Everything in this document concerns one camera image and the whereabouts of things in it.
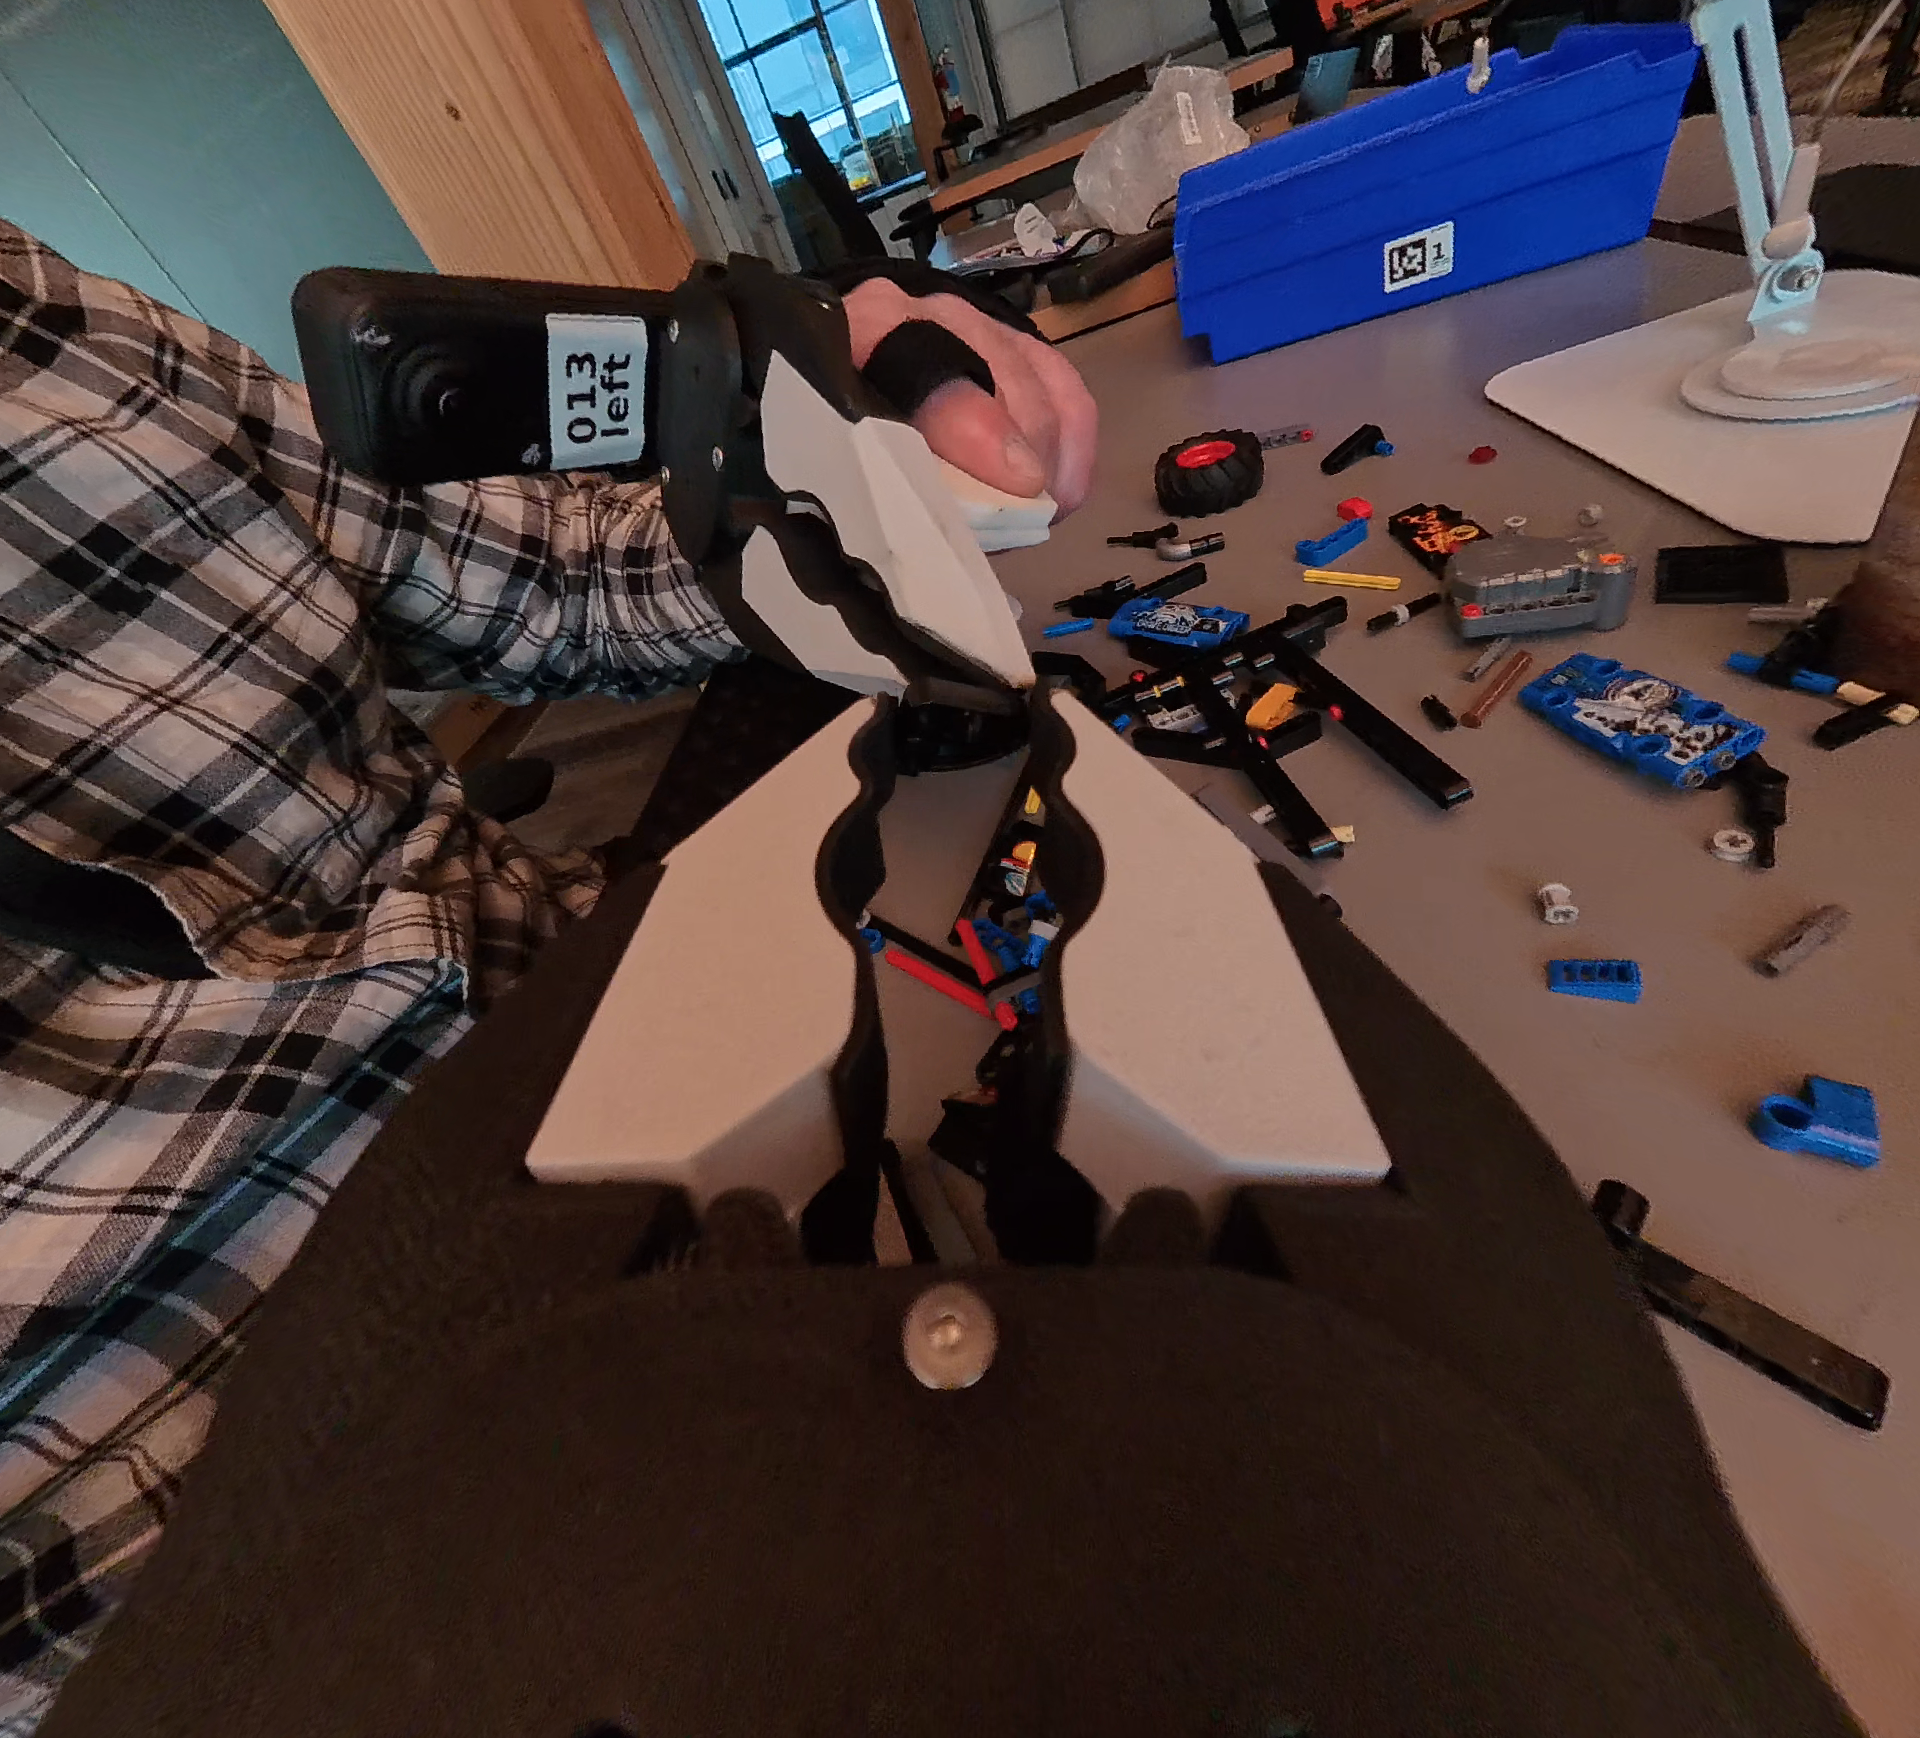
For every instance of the grey toy motor block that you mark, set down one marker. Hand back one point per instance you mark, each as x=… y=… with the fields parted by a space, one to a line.
x=1538 y=600

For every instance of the black square toy tile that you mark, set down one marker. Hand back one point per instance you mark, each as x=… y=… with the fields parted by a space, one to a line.
x=1722 y=574

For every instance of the person's left hand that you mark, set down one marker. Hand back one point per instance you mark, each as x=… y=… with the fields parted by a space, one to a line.
x=1021 y=420

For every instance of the black angled toy beam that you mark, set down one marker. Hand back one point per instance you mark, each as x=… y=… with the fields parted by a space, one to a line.
x=1741 y=1319

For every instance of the blue angled toy piece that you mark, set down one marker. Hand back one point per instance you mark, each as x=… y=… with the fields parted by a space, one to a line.
x=1817 y=1124

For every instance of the black toy connector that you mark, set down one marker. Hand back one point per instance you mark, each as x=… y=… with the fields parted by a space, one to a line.
x=1762 y=810

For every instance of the orange flame toy panel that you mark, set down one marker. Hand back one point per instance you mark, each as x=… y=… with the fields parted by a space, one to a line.
x=1436 y=537

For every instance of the white toy bush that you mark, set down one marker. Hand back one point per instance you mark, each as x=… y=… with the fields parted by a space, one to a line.
x=1558 y=902

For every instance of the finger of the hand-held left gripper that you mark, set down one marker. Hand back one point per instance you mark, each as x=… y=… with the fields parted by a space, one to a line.
x=789 y=614
x=886 y=539

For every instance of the grey toy pin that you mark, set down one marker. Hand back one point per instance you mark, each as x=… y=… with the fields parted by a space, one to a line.
x=1807 y=940

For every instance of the grey desk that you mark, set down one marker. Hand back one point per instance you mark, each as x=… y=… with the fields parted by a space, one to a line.
x=1501 y=1108

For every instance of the wooden pillar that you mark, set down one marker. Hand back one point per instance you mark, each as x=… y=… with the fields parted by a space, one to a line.
x=422 y=30

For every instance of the window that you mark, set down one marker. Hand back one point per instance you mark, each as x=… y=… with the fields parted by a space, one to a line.
x=781 y=30

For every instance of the clear plastic bag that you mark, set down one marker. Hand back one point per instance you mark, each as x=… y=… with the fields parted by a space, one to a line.
x=1155 y=150

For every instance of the person's left forearm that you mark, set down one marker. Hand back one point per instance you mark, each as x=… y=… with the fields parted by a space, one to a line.
x=301 y=569

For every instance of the small red-hub toy wheel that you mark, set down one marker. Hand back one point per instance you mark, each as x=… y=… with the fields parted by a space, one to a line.
x=1210 y=472

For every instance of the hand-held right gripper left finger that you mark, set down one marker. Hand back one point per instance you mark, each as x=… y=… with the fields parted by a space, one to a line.
x=707 y=1017

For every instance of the pile of toy building pieces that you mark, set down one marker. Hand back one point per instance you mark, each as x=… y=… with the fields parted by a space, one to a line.
x=1232 y=704

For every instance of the blue bin with white tag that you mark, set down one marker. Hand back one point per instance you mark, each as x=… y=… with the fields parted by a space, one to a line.
x=1410 y=165

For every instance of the white document stand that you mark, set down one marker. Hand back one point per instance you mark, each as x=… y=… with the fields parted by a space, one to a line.
x=1681 y=434

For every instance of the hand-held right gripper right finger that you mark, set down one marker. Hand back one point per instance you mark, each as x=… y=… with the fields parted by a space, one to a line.
x=1201 y=1017

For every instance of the blue printed toy panel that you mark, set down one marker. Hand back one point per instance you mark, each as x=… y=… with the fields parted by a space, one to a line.
x=1637 y=719

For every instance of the person's plaid shirt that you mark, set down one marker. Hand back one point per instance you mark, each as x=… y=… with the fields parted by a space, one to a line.
x=181 y=1078

